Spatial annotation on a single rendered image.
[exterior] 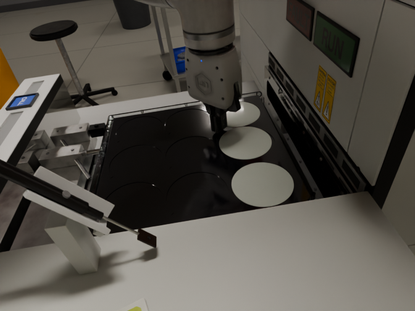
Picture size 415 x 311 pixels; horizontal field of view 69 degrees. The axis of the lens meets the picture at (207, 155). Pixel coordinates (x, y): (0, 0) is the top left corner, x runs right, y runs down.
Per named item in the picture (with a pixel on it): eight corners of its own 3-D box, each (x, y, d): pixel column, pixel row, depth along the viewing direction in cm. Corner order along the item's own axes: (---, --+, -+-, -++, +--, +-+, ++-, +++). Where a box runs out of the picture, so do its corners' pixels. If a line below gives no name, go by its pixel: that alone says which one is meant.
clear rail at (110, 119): (115, 118, 72) (113, 113, 71) (84, 258, 43) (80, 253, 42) (109, 119, 72) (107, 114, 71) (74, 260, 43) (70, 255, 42)
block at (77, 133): (92, 132, 70) (88, 121, 68) (90, 140, 67) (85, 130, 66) (58, 137, 70) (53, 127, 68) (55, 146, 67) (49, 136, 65)
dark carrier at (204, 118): (258, 97, 71) (258, 94, 71) (315, 208, 45) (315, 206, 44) (114, 120, 70) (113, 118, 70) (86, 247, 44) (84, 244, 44)
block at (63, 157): (86, 153, 64) (81, 142, 62) (83, 164, 61) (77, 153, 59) (49, 160, 64) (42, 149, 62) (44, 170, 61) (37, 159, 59)
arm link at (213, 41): (170, 29, 48) (173, 47, 50) (210, 37, 43) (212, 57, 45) (204, 14, 53) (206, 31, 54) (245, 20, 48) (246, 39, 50)
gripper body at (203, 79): (172, 41, 50) (183, 99, 57) (218, 52, 44) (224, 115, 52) (202, 26, 54) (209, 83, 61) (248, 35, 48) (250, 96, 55)
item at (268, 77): (270, 98, 79) (270, 63, 73) (350, 240, 45) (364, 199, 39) (263, 99, 79) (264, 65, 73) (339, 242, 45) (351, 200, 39)
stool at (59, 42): (119, 84, 291) (94, 10, 248) (116, 113, 250) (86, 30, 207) (60, 95, 288) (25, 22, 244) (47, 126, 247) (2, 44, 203)
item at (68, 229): (133, 239, 36) (92, 155, 27) (130, 270, 33) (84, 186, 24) (81, 248, 35) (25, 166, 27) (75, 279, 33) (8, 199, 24)
